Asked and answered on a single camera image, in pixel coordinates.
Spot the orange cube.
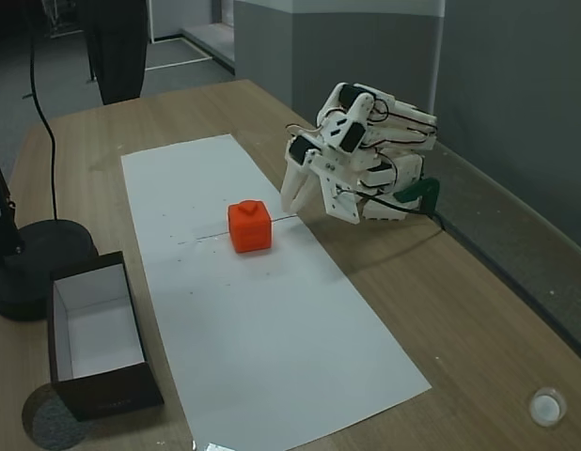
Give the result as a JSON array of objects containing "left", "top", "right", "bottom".
[{"left": 227, "top": 199, "right": 275, "bottom": 256}]

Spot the brown box white inside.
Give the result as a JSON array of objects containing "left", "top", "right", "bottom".
[{"left": 46, "top": 251, "right": 165, "bottom": 423}]

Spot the white paper sheet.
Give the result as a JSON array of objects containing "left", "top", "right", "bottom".
[
  {"left": 119, "top": 133, "right": 301, "bottom": 248},
  {"left": 139, "top": 215, "right": 433, "bottom": 438}
]

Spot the green clamp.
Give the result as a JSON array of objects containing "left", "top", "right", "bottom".
[{"left": 394, "top": 177, "right": 441, "bottom": 213}]

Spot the black desk lamp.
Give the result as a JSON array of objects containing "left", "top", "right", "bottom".
[{"left": 0, "top": 143, "right": 100, "bottom": 323}]

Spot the silver foil scrap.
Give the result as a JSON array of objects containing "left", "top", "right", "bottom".
[{"left": 191, "top": 440, "right": 243, "bottom": 451}]

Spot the small white round cap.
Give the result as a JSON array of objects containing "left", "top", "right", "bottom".
[{"left": 527, "top": 386, "right": 568, "bottom": 428}]

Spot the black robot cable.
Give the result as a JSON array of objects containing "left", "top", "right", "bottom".
[{"left": 360, "top": 194, "right": 449, "bottom": 234}]

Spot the black lamp cable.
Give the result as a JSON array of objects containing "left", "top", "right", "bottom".
[{"left": 21, "top": 0, "right": 61, "bottom": 223}]

